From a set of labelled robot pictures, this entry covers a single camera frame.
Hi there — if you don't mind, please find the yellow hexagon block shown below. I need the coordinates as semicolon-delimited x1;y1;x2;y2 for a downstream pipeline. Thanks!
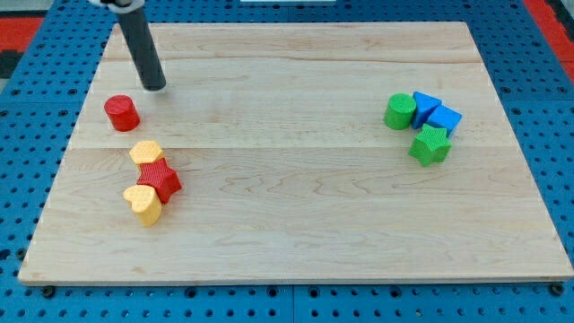
129;140;165;167

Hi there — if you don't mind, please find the green star block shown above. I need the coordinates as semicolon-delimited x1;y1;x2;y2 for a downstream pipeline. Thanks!
408;124;452;167

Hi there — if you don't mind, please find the yellow heart block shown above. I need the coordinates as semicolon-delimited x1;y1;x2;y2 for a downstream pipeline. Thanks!
123;185;162;226

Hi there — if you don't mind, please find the blue cube block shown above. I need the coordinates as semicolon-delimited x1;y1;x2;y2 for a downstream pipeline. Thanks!
427;105;462;137

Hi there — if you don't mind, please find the red cylinder block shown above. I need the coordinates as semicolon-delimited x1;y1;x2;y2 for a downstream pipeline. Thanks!
104;95;140;132

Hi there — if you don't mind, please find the wooden board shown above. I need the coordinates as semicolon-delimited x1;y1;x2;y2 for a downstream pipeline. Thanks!
19;22;573;286

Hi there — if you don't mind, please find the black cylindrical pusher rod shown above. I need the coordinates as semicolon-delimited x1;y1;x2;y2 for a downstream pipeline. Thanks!
116;4;167;92

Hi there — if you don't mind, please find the red star block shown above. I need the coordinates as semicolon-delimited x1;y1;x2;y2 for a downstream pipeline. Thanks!
137;158;182;204

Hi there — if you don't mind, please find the blue triangle block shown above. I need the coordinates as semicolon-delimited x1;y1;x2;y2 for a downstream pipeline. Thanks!
412;92;442;129

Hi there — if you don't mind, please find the green cylinder block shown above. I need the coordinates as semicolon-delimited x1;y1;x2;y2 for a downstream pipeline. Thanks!
383;93;416;130

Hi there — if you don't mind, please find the white rod mount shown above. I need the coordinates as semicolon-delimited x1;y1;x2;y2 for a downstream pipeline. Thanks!
88;0;145;13

